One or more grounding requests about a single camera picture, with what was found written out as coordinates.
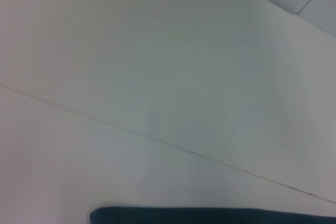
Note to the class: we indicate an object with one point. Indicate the teal blue t-shirt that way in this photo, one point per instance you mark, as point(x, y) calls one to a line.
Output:
point(210, 216)

